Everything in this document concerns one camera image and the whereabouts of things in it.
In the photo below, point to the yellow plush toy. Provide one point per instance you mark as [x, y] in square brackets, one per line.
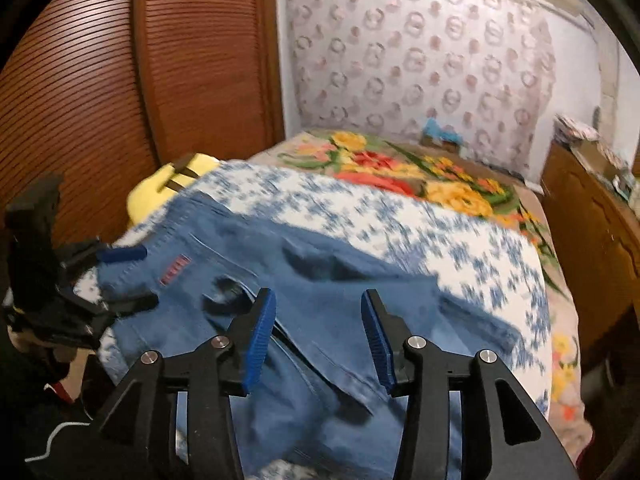
[172, 178]

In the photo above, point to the cardboard box blue items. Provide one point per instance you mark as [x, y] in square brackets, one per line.
[445, 138]

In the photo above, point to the floral pink blanket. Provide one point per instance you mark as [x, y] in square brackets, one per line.
[440, 185]

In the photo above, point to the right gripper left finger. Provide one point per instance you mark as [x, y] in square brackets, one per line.
[173, 416]

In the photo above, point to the blue denim pants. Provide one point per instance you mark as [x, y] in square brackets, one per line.
[318, 401]

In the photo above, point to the circle patterned sheer curtain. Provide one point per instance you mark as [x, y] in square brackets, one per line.
[483, 70]

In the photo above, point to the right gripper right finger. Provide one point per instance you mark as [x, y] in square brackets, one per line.
[503, 434]

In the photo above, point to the wooden sideboard cabinet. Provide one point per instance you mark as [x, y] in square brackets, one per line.
[596, 238]

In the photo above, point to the brown louvered wardrobe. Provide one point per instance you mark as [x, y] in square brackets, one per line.
[105, 92]

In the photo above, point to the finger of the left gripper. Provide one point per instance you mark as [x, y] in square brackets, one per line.
[128, 306]
[115, 254]

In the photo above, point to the cardboard box on cabinet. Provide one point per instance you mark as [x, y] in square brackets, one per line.
[599, 159]

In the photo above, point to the blue floral white bedspread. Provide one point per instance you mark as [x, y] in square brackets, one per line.
[353, 214]

